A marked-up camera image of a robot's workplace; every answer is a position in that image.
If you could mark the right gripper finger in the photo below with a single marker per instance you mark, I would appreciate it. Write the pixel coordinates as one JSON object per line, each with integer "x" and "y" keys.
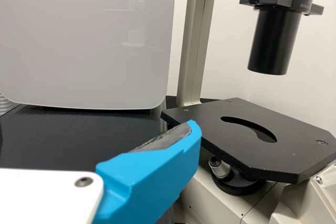
{"x": 147, "y": 182}

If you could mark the black platform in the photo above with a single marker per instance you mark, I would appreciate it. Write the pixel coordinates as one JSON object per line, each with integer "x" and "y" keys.
{"x": 65, "y": 140}

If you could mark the cream microscope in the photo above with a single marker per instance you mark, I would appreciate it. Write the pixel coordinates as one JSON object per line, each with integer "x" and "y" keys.
{"x": 262, "y": 142}

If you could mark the white box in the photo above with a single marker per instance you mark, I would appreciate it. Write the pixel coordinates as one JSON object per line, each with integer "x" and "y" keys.
{"x": 78, "y": 37}

